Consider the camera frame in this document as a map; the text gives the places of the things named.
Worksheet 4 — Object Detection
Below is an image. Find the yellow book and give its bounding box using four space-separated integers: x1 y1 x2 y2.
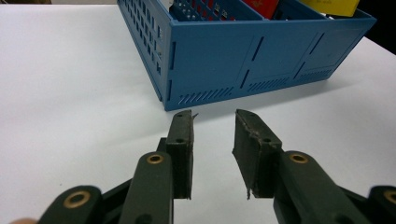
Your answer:
300 0 361 18

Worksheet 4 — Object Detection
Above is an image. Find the red hardcover book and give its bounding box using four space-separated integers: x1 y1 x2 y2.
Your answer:
241 0 280 21

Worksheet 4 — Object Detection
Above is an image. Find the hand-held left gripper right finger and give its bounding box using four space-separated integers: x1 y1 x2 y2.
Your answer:
232 108 372 224

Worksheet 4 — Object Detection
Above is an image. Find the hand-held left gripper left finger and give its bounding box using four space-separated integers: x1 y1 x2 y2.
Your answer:
118 109 199 224

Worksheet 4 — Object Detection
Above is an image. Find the blue plastic book rack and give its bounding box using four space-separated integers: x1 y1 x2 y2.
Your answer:
116 0 377 112

